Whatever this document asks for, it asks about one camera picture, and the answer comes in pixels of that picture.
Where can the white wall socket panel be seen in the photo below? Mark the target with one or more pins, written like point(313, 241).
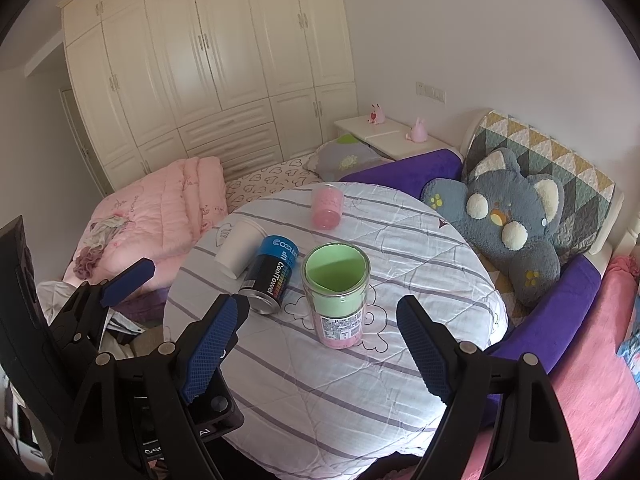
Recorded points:
point(430, 92)

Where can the white paper cup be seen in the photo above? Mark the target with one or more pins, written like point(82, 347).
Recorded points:
point(239, 247)

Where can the white nightstand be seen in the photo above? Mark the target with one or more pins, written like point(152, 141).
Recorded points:
point(389, 139)

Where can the grey bear plush pillow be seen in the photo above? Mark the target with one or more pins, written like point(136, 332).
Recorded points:
point(508, 217)

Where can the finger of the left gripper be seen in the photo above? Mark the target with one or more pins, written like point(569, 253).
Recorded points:
point(115, 284)

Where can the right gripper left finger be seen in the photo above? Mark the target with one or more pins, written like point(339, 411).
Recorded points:
point(168, 402)

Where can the pink folded duvet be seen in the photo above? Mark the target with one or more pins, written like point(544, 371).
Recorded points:
point(172, 209)

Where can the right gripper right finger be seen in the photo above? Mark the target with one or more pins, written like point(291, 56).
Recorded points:
point(530, 439)

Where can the crumpled clothes pile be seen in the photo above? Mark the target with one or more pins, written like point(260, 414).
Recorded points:
point(97, 245)

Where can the clear cup pink green paper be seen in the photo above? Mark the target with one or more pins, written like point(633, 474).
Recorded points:
point(335, 279)

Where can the blue black cool towel can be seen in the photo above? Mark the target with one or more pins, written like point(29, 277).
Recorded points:
point(268, 275)

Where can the white purple striped quilt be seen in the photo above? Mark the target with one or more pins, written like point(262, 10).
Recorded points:
point(324, 396)

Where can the cream built-in wardrobe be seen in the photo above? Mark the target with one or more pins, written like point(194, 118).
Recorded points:
point(251, 82)

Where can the pink bedspread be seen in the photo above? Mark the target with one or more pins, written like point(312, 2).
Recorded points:
point(595, 369)

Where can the heart patterned bed sheet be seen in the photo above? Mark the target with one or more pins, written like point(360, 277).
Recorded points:
point(266, 181)

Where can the pink red rabbit figurine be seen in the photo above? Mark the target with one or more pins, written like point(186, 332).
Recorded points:
point(377, 115)

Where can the grey flower cushion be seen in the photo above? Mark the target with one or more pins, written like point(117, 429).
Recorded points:
point(341, 157)

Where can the triangle patterned quilted headboard cover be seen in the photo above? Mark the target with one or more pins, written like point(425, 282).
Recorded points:
point(592, 203)

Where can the small pink plastic cup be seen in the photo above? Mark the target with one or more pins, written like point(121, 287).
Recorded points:
point(327, 203)

